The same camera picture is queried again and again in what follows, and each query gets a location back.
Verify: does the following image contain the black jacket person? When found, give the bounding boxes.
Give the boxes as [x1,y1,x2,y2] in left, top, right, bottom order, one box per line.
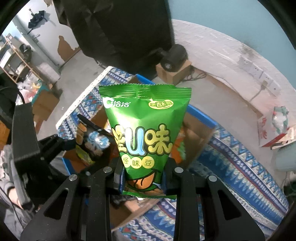
[53,0,174,79]

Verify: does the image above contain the black round device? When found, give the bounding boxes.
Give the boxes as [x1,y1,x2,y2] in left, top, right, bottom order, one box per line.
[160,44,188,72]

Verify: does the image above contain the grey power cable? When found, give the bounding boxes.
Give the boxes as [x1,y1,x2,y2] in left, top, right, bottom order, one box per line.
[248,79,269,103]

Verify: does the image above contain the black chips snack bag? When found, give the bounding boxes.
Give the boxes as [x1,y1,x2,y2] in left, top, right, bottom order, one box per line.
[75,114,115,167]

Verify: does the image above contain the light blue trash bin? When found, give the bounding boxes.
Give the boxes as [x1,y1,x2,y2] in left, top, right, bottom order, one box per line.
[275,142,296,171]

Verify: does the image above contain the patterned blue table cloth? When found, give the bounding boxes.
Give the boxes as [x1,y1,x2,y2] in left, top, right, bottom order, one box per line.
[56,67,289,240]

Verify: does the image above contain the small brown cardboard box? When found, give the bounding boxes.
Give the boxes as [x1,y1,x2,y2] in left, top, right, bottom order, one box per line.
[156,60,192,85]

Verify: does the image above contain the green bean snack bag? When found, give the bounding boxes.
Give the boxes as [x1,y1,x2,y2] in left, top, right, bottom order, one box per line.
[99,83,192,198]

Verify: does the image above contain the flat cardboard pieces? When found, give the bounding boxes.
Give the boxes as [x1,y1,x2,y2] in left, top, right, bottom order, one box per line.
[271,126,296,150]

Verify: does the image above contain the white wall socket strip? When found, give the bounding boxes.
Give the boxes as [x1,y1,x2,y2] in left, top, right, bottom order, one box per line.
[238,55,281,96]

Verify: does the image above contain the red white paper bag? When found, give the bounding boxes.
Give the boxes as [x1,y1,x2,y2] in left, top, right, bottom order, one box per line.
[257,106,289,147]

